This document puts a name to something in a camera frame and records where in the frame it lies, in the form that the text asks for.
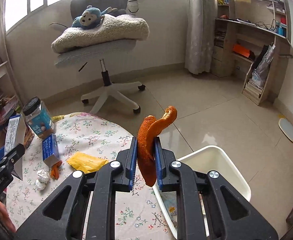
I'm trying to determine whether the blue toothpaste box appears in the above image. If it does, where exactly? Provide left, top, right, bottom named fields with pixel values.
left=42, top=134, right=60, bottom=168

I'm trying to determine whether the yellow padded envelope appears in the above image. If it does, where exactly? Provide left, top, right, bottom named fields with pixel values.
left=67, top=152, right=109, bottom=174

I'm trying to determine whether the white plastic trash bin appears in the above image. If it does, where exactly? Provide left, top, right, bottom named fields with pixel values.
left=152, top=145, right=252, bottom=240

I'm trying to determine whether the left hand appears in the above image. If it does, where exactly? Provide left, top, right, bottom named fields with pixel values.
left=0, top=202, right=16, bottom=233

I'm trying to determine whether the crumpled white tissue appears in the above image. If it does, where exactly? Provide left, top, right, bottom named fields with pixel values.
left=35, top=170, right=49, bottom=191

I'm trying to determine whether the small orange peel piece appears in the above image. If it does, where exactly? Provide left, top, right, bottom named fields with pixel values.
left=50, top=160, right=62, bottom=180

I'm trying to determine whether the white open carton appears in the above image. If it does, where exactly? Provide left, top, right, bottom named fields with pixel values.
left=4, top=114, right=34, bottom=180

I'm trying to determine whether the teal label nut jar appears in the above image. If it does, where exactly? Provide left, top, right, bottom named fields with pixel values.
left=22, top=96, right=56, bottom=139

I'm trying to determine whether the floral tablecloth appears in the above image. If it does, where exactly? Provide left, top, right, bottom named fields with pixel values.
left=6, top=112, right=173, bottom=239

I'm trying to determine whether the bathroom scale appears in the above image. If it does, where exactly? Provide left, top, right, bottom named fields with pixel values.
left=278, top=118, right=293, bottom=143

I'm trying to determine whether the blue monkey plush toy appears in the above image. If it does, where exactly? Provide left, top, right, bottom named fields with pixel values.
left=71, top=5, right=118, bottom=30

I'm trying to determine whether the grey window curtain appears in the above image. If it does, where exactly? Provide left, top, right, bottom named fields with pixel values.
left=185, top=0, right=217, bottom=75

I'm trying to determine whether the cream fluffy blanket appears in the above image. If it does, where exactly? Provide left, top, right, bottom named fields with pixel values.
left=51, top=14, right=150, bottom=54

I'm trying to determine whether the wooden computer desk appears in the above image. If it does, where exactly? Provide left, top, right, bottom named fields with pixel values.
left=211, top=0, right=292, bottom=105

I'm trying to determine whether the grey office chair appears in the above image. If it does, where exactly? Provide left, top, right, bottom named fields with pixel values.
left=55, top=0, right=146, bottom=114

